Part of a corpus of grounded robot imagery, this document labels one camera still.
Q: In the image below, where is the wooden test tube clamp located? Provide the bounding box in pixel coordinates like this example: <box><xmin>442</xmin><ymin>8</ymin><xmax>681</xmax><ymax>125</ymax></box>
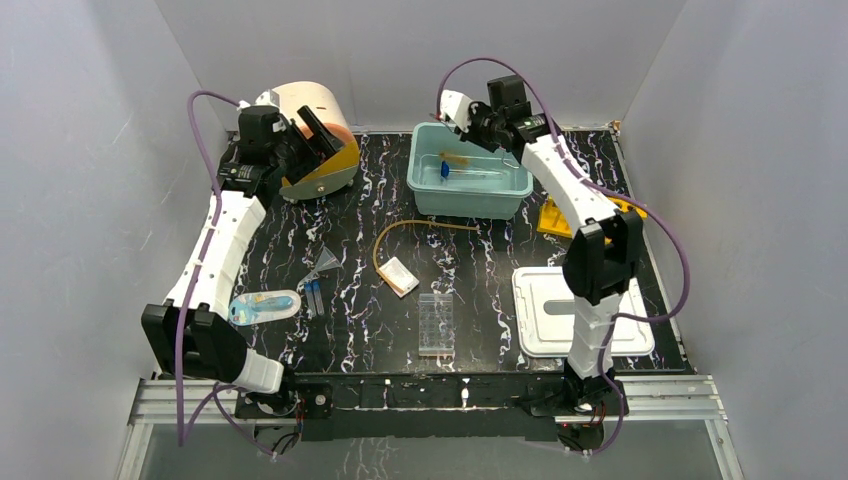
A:
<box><xmin>439</xmin><ymin>152</ymin><xmax>472</xmax><ymax>165</ymax></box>

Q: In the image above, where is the graduated cylinder blue base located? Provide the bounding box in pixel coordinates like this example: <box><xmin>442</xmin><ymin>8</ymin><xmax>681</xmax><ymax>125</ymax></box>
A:
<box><xmin>440</xmin><ymin>161</ymin><xmax>505</xmax><ymax>183</ymax></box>

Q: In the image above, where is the yellow test tube rack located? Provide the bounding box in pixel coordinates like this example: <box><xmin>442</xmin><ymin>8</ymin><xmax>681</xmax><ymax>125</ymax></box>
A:
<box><xmin>536</xmin><ymin>196</ymin><xmax>648</xmax><ymax>238</ymax></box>

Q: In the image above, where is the tan rubber tubing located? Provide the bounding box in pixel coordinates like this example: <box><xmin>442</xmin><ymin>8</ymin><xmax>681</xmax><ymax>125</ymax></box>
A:
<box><xmin>371</xmin><ymin>219</ymin><xmax>480</xmax><ymax>298</ymax></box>

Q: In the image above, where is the small clear plastic bag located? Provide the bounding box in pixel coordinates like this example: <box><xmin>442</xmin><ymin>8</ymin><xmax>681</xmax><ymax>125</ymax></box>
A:
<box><xmin>378</xmin><ymin>257</ymin><xmax>420</xmax><ymax>298</ymax></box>

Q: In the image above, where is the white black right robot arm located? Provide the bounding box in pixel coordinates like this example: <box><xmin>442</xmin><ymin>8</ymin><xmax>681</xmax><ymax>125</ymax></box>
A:
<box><xmin>438</xmin><ymin>75</ymin><xmax>644</xmax><ymax>414</ymax></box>

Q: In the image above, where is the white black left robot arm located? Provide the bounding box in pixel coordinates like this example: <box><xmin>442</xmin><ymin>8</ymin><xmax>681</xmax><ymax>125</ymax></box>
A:
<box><xmin>141</xmin><ymin>105</ymin><xmax>346</xmax><ymax>416</ymax></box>

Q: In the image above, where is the teal plastic bin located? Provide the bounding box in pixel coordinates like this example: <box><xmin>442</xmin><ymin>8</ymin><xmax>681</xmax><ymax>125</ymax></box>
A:
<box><xmin>406</xmin><ymin>122</ymin><xmax>534</xmax><ymax>220</ymax></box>

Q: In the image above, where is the cream orange cylindrical centrifuge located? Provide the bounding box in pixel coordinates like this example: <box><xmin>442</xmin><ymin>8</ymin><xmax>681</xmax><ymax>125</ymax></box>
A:
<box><xmin>268</xmin><ymin>81</ymin><xmax>360</xmax><ymax>203</ymax></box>

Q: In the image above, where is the clear plastic funnel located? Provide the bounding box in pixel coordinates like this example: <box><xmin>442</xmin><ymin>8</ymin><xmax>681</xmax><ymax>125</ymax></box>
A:
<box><xmin>297</xmin><ymin>247</ymin><xmax>341</xmax><ymax>288</ymax></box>

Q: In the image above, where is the blue capped vial right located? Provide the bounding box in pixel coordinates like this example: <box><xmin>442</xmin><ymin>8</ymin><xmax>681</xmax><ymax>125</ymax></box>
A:
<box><xmin>311</xmin><ymin>280</ymin><xmax>325</xmax><ymax>316</ymax></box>

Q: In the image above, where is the blue capped vial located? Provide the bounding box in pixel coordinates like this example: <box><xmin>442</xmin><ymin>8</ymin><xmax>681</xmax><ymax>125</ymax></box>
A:
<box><xmin>311</xmin><ymin>280</ymin><xmax>325</xmax><ymax>316</ymax></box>
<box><xmin>304</xmin><ymin>282</ymin><xmax>316</xmax><ymax>319</ymax></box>

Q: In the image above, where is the blue capped vial left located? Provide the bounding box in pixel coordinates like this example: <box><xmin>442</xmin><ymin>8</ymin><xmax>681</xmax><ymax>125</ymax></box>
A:
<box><xmin>304</xmin><ymin>282</ymin><xmax>316</xmax><ymax>319</ymax></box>

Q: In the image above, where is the clear well plate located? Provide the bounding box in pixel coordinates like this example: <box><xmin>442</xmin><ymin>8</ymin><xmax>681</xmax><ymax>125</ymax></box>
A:
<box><xmin>418</xmin><ymin>293</ymin><xmax>455</xmax><ymax>357</ymax></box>

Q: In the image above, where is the white bin lid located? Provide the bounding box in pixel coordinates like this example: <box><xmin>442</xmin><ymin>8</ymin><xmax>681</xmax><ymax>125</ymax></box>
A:
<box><xmin>511</xmin><ymin>266</ymin><xmax>656</xmax><ymax>360</ymax></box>

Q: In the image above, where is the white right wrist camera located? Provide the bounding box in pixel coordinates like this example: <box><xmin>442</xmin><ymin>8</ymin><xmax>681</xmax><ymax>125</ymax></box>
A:
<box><xmin>438</xmin><ymin>90</ymin><xmax>473</xmax><ymax>132</ymax></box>

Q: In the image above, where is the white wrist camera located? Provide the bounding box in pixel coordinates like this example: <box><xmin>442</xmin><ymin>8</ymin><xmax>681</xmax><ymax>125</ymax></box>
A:
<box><xmin>438</xmin><ymin>90</ymin><xmax>473</xmax><ymax>132</ymax></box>
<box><xmin>237</xmin><ymin>90</ymin><xmax>280</xmax><ymax>111</ymax></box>

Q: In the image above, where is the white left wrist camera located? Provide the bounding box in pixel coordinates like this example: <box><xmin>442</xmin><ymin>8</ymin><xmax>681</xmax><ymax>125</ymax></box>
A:
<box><xmin>237</xmin><ymin>90</ymin><xmax>280</xmax><ymax>111</ymax></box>

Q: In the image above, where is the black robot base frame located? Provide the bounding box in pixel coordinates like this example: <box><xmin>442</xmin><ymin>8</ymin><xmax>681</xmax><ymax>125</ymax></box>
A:
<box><xmin>235</xmin><ymin>372</ymin><xmax>630</xmax><ymax>445</ymax></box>

